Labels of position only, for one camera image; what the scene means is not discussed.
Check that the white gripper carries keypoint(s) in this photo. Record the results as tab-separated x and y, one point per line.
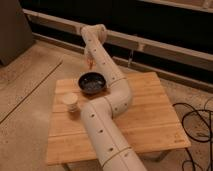
88	54

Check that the orange pepper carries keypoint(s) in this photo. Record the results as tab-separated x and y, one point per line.
90	63

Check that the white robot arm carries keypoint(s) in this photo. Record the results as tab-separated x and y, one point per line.
112	149

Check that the black bowl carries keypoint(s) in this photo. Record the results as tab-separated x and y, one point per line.
92	83

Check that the white paper cup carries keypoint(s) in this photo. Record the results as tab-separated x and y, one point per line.
71	101

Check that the grey cabinet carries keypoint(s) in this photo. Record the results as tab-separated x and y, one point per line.
15	33

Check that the wooden board table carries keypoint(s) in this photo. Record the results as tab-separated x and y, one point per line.
150	124

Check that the white window frame rail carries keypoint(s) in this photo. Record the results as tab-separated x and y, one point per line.
166	51

